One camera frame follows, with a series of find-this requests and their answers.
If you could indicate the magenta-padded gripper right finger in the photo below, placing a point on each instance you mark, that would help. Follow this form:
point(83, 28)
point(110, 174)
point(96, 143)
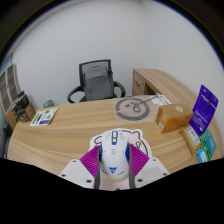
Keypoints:
point(151, 170)

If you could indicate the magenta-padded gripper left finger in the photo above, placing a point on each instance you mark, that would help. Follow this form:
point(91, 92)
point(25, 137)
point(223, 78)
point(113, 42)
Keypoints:
point(75, 171)

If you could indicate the white blue yellow computer mouse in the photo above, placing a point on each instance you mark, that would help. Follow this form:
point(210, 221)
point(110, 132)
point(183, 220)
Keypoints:
point(114, 155)

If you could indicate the pink cloud-shaped mouse pad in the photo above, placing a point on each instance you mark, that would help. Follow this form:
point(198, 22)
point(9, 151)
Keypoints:
point(141, 141)

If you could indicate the slim tan box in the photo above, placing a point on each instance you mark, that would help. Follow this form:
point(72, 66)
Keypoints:
point(191, 138)

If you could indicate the blue packet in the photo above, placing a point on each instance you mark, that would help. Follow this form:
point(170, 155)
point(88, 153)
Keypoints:
point(202, 156)

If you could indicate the small brown cardboard box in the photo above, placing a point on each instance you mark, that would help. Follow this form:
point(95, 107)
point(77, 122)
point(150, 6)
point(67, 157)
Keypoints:
point(173, 118)

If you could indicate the green blue sticker sheet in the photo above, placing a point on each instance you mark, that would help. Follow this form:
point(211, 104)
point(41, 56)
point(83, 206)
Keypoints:
point(44, 116)

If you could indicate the green packet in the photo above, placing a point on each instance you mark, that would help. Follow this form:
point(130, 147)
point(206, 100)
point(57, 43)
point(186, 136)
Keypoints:
point(210, 143)

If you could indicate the white paper sheet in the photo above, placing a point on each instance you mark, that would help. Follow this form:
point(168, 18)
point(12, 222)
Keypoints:
point(164, 98)

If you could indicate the brown cardboard carton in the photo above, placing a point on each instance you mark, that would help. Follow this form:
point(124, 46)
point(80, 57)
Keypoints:
point(27, 115)

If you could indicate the black mesh office chair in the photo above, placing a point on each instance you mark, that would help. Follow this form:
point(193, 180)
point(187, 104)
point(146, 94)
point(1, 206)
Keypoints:
point(74, 93)

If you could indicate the purple card package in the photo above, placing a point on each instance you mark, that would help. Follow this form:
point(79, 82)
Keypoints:
point(204, 110)

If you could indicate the black box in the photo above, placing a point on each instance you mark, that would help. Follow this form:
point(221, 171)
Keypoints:
point(21, 101)

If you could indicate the grey backpack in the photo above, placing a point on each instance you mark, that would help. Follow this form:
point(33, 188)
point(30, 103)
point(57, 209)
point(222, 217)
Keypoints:
point(98, 85)

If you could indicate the wooden side desk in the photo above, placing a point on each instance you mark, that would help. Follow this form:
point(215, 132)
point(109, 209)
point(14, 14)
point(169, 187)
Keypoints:
point(156, 80)

